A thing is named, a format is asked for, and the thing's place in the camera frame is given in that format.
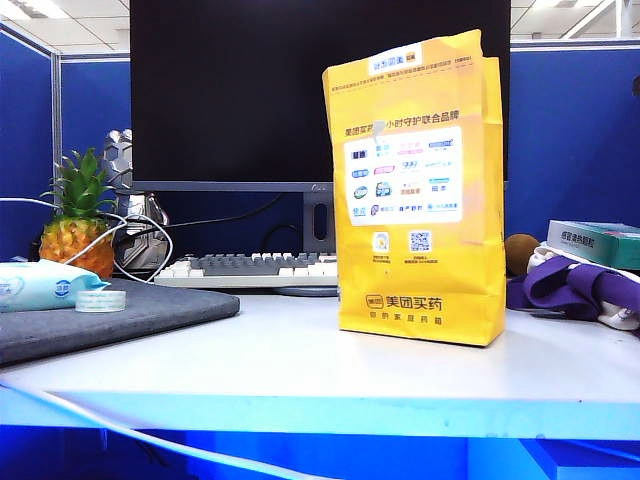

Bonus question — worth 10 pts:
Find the teal medicine box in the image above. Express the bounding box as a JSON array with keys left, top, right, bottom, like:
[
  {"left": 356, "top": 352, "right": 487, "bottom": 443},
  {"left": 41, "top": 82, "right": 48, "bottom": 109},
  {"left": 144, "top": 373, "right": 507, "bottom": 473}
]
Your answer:
[{"left": 544, "top": 218, "right": 640, "bottom": 271}]

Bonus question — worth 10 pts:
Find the blue wet wipes pack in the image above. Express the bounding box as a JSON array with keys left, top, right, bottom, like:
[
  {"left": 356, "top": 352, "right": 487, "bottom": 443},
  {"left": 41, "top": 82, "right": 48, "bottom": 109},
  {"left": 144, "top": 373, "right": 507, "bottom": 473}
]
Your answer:
[{"left": 0, "top": 257, "right": 111, "bottom": 313}]

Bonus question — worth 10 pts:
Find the white plush toy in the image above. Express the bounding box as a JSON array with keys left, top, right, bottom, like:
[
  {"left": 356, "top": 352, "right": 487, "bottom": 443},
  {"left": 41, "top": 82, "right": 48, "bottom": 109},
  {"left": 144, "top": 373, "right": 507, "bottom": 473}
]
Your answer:
[{"left": 526, "top": 241, "right": 640, "bottom": 332}]

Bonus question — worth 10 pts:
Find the clear tape roll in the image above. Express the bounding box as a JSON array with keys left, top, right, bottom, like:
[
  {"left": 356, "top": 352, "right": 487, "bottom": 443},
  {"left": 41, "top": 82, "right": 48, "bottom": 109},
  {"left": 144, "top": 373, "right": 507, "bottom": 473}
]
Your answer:
[{"left": 74, "top": 289, "right": 127, "bottom": 314}]

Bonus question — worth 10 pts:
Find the grey partition post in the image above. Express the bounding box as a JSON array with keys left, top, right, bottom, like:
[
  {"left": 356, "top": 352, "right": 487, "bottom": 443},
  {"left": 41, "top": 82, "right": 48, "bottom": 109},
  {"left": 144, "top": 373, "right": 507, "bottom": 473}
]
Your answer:
[{"left": 50, "top": 52, "right": 64, "bottom": 236}]

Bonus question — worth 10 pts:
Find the black cable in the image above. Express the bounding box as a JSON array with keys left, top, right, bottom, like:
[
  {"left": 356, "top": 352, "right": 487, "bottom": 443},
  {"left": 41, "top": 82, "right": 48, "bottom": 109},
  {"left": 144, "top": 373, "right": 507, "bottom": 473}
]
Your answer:
[{"left": 113, "top": 192, "right": 307, "bottom": 251}]

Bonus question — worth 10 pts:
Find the toy pineapple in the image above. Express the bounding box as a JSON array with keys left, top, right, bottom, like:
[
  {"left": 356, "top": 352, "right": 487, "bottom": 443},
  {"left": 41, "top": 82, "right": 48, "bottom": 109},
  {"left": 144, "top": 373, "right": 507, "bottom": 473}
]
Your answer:
[{"left": 38, "top": 147, "right": 119, "bottom": 280}]

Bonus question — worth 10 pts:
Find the yellow paper bag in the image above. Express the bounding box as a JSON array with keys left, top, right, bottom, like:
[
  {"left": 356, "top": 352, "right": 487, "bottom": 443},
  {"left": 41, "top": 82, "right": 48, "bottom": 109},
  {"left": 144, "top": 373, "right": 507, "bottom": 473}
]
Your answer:
[{"left": 321, "top": 28, "right": 507, "bottom": 348}]

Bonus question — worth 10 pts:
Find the silver robot figurine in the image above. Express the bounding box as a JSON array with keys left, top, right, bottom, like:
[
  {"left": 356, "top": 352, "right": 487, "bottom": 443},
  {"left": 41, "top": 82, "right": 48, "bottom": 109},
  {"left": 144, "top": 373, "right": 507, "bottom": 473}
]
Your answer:
[{"left": 102, "top": 128, "right": 172, "bottom": 274}]

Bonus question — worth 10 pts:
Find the grey felt laptop sleeve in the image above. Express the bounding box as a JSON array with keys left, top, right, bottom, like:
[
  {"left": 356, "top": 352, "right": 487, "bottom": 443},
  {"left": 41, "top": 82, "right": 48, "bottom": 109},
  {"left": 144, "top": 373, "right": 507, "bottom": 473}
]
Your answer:
[{"left": 0, "top": 277, "right": 242, "bottom": 368}]

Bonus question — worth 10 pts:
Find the brown kiwi fruit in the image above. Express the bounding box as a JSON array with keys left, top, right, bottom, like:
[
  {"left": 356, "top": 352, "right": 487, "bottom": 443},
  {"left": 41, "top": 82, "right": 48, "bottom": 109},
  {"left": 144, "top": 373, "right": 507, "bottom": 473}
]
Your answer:
[{"left": 503, "top": 233, "right": 542, "bottom": 276}]

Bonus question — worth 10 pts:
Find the white and grey keyboard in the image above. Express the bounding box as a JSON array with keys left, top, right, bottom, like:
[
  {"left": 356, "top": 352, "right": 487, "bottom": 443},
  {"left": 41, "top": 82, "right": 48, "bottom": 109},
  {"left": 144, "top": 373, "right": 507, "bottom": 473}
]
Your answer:
[{"left": 152, "top": 251, "right": 340, "bottom": 290}]

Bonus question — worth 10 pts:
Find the black computer monitor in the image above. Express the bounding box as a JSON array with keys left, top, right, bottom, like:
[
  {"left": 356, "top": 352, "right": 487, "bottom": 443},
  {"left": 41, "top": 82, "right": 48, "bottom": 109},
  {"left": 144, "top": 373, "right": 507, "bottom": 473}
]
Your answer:
[{"left": 129, "top": 0, "right": 512, "bottom": 193}]

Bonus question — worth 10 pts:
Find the purple cloth strap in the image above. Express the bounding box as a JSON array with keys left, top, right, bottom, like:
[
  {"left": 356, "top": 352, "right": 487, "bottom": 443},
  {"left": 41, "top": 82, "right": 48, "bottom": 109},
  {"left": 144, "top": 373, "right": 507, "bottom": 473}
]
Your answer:
[{"left": 506, "top": 253, "right": 640, "bottom": 322}]

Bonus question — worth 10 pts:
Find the grey monitor stand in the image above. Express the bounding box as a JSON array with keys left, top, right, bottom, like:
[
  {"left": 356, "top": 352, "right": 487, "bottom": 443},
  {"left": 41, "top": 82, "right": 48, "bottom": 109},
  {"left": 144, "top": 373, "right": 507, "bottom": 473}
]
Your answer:
[{"left": 273, "top": 189, "right": 343, "bottom": 297}]

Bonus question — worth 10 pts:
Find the thin white cable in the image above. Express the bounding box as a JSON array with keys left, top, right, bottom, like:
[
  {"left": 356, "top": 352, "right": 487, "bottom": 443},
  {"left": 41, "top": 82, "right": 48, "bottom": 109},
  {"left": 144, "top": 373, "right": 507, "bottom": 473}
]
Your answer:
[{"left": 0, "top": 196, "right": 175, "bottom": 284}]

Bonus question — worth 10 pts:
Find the thick white cable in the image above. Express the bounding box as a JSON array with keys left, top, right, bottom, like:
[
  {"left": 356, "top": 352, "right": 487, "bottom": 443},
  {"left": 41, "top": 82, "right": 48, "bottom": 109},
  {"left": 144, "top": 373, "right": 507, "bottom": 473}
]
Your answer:
[{"left": 0, "top": 382, "right": 346, "bottom": 480}]

